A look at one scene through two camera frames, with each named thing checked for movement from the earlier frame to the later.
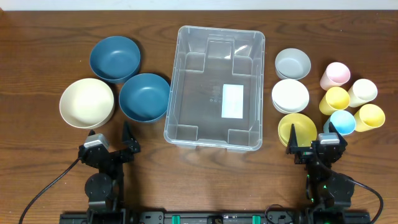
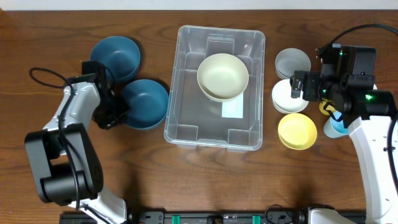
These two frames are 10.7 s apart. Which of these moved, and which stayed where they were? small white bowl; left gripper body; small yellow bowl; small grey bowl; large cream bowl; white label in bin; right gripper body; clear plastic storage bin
Moved: right gripper body; left gripper body; large cream bowl
Stayed: small yellow bowl; white label in bin; small grey bowl; small white bowl; clear plastic storage bin
